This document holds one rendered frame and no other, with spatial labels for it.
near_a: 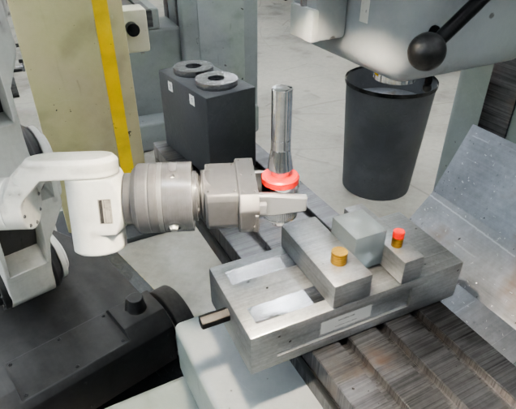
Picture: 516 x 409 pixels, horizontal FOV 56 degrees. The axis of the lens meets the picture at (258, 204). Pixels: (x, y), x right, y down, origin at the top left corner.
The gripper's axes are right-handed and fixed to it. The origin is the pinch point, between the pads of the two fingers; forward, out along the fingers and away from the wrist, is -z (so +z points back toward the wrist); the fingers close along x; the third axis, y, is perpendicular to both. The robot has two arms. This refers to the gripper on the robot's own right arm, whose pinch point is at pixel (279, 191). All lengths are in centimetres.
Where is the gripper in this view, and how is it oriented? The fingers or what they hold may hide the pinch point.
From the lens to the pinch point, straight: 62.4
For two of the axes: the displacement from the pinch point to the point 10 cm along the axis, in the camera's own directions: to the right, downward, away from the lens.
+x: -1.0, -5.5, 8.3
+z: -9.9, 0.5, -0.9
